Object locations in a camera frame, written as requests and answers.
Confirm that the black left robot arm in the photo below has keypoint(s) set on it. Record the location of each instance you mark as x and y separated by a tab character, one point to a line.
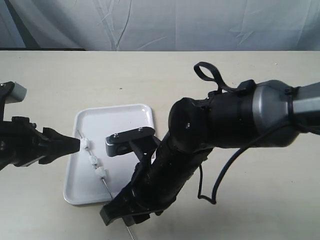
21	144

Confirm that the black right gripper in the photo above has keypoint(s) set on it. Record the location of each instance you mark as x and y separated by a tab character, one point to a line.
148	191

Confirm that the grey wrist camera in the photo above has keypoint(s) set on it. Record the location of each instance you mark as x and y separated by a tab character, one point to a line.
140	140
17	94

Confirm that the thin metal skewer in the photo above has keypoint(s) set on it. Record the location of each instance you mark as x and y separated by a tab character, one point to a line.
87	187

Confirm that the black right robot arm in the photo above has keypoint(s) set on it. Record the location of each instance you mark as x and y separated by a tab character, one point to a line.
270	114

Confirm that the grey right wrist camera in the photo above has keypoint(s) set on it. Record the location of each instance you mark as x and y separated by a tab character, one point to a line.
140	140

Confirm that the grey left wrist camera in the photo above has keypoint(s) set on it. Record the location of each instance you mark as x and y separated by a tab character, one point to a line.
17	94

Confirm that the white backdrop cloth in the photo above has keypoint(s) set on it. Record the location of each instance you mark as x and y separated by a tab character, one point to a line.
161	25

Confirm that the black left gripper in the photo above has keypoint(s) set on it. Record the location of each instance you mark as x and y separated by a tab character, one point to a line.
21	144

